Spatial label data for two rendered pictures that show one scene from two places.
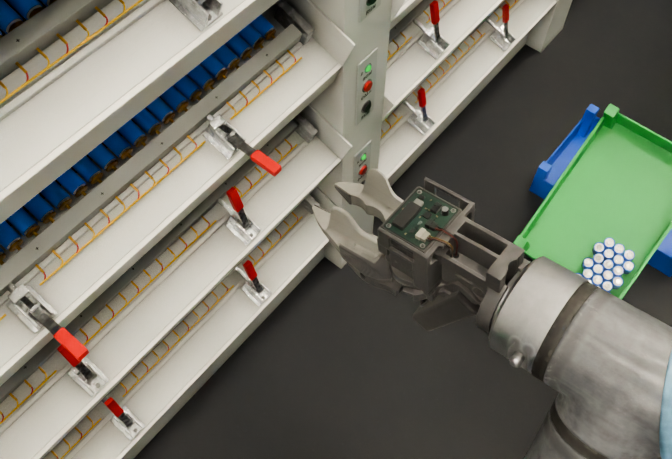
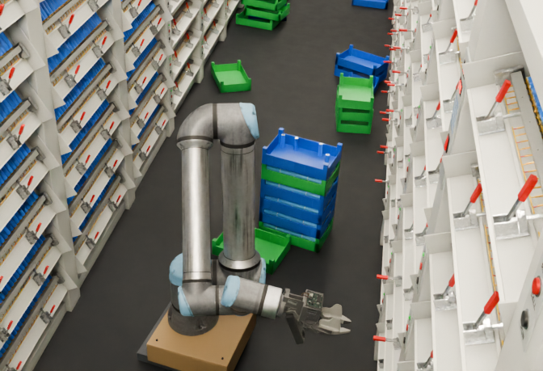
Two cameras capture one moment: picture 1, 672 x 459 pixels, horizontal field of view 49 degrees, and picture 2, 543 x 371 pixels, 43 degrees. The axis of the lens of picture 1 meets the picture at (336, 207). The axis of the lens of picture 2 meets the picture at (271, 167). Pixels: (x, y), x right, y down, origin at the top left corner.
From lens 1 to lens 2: 196 cm
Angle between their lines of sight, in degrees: 85
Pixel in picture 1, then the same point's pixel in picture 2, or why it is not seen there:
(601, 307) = (258, 289)
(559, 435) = not seen: hidden behind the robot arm
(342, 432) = not seen: outside the picture
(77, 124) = (406, 261)
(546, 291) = (273, 290)
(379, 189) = (334, 322)
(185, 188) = (397, 327)
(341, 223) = (337, 308)
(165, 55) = (406, 284)
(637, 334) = (248, 285)
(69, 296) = (397, 290)
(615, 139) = not seen: outside the picture
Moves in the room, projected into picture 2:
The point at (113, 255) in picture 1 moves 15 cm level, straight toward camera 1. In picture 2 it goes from (397, 303) to (352, 286)
